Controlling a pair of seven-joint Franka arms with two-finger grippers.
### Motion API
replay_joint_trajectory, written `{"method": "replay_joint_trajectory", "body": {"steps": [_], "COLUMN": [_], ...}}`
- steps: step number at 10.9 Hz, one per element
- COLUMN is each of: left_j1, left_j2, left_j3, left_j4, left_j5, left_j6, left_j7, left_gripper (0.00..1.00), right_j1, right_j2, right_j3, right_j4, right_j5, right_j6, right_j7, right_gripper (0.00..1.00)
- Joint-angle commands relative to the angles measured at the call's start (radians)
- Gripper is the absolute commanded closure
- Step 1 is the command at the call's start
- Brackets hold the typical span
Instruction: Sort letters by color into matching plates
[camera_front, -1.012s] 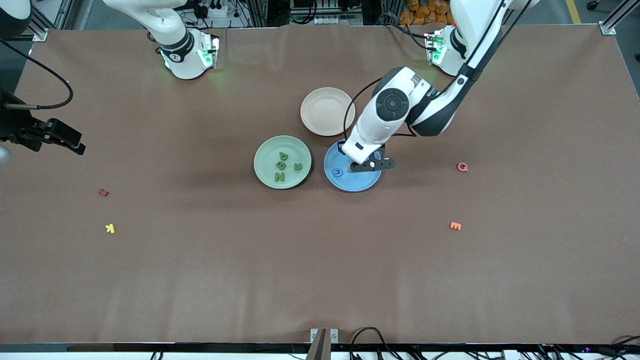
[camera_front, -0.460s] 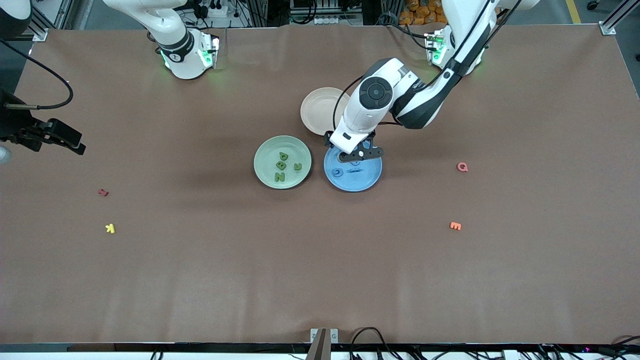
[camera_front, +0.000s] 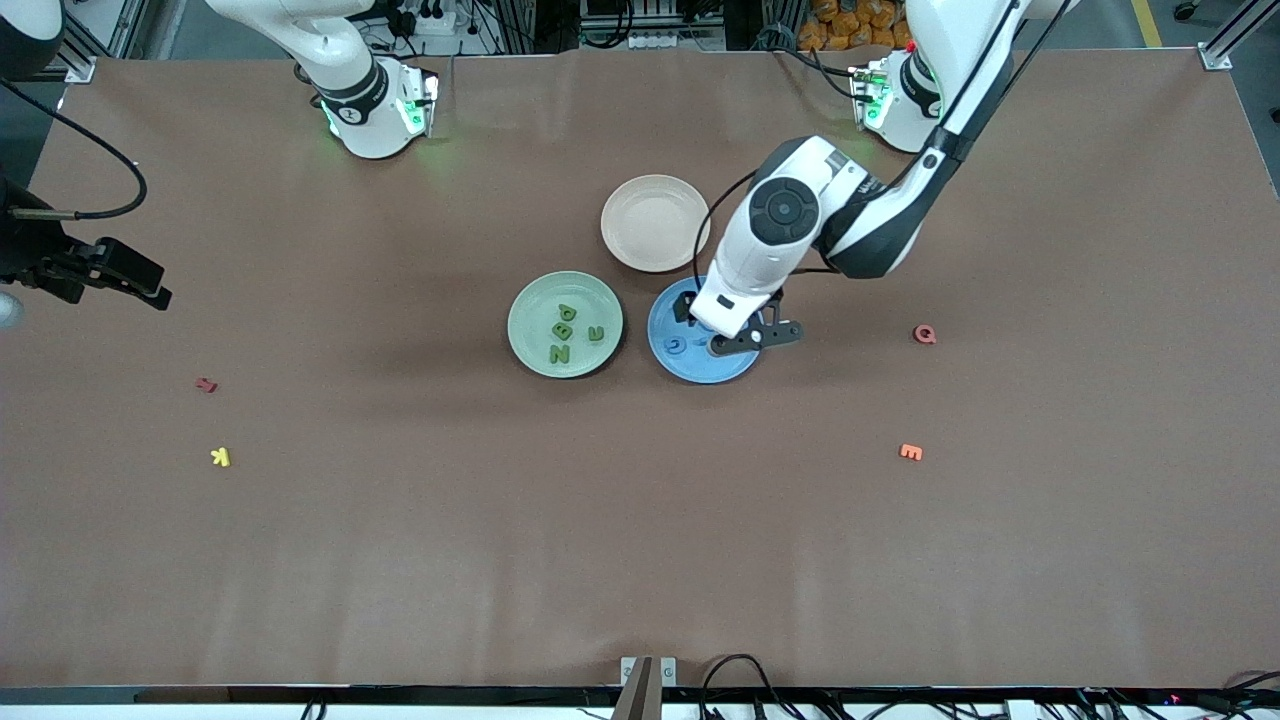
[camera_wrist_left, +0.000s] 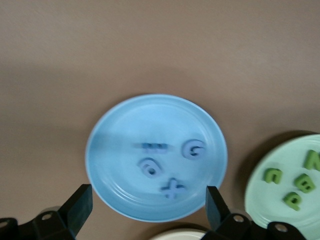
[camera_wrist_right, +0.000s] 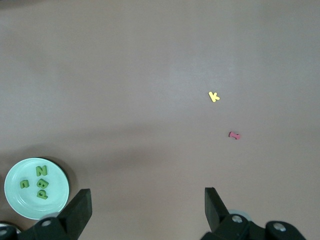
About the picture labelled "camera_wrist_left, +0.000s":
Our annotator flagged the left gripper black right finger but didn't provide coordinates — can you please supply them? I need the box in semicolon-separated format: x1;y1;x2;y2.
199;185;309;240

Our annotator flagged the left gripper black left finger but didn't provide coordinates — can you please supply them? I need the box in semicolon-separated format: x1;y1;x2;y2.
0;183;94;240

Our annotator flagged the blue foam letter x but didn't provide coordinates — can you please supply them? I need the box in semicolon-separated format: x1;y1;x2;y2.
160;177;186;200

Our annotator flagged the green foam letter u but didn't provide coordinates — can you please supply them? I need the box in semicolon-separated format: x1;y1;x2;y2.
262;167;284;186

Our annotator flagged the blue foam letter G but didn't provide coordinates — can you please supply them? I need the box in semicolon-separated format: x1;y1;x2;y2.
182;138;206;160

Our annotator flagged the green foam letter d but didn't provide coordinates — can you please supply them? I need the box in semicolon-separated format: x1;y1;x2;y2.
282;190;303;212

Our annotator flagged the blue foam letter a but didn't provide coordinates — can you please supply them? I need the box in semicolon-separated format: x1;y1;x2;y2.
137;157;164;179

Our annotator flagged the green foam letter B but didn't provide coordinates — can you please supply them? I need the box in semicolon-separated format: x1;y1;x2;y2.
293;173;316;194

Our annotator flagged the blue foam letter m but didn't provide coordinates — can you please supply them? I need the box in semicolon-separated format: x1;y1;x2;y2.
132;141;172;155

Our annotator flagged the green foam letter N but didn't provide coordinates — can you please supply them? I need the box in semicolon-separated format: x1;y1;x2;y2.
302;149;320;172

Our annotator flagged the beige plate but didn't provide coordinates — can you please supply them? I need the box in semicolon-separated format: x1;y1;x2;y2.
149;229;209;240

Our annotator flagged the green plate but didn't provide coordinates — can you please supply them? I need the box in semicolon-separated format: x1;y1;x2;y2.
244;133;320;240

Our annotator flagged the blue plate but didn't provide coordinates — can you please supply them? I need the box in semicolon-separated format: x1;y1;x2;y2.
84;93;229;223

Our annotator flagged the brown table cover mat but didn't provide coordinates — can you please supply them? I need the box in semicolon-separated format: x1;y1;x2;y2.
0;0;320;240

